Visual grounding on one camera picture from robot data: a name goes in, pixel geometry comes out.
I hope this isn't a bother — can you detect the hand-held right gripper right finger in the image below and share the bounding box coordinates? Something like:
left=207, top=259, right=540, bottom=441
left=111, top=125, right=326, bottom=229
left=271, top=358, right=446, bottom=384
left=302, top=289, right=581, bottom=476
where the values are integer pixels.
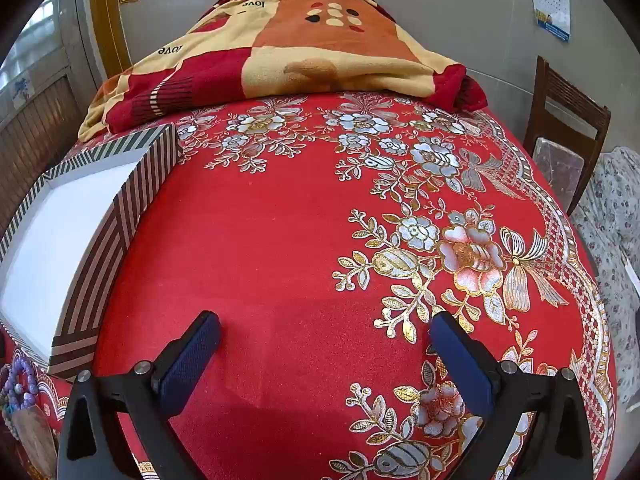
left=430, top=311, right=596, bottom=480

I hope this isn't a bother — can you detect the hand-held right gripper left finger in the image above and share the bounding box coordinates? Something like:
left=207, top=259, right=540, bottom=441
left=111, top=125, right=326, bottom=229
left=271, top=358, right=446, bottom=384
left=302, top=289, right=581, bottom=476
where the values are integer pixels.
left=57, top=310, right=222, bottom=480

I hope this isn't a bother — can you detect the purple bead bracelet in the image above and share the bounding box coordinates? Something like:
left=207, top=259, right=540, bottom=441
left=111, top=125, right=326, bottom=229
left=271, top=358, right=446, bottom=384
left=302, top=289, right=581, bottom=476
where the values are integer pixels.
left=7, top=352, right=41, bottom=411

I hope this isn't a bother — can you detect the striped shallow box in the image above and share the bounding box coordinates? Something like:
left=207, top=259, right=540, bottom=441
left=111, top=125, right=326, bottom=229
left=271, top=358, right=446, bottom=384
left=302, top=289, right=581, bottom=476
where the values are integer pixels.
left=0, top=124, right=183, bottom=381

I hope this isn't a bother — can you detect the red floral tablecloth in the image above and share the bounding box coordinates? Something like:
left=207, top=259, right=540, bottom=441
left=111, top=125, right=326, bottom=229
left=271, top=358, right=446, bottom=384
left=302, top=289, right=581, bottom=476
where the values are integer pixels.
left=0, top=92, right=618, bottom=480

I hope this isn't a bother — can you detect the white floral cloth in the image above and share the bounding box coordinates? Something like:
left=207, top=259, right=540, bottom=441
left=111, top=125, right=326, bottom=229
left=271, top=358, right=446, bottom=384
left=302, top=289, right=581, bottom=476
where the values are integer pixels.
left=570, top=146, right=640, bottom=406

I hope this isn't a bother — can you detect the brown wooden chair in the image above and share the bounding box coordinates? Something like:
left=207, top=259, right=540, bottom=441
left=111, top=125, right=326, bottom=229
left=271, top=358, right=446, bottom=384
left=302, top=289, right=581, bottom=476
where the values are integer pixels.
left=522, top=55, right=612, bottom=216

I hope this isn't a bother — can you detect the brown slatted panel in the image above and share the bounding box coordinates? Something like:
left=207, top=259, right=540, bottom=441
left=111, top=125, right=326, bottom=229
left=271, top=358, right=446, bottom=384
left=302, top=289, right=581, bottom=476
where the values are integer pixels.
left=0, top=72, right=83, bottom=221

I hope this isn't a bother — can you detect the red orange patchwork blanket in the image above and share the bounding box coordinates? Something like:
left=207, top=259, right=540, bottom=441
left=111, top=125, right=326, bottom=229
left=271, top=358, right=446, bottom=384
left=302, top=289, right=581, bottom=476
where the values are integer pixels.
left=77, top=0, right=488, bottom=142

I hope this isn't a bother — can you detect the window with grille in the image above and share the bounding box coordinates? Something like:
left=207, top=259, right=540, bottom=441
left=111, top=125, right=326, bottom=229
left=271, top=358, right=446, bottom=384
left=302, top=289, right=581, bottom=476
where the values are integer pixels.
left=0, top=0, right=66, bottom=126

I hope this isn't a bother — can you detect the yellow wooden door frame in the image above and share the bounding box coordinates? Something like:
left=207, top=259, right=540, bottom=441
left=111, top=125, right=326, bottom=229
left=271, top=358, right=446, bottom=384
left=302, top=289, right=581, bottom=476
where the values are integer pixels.
left=87, top=0, right=133, bottom=77

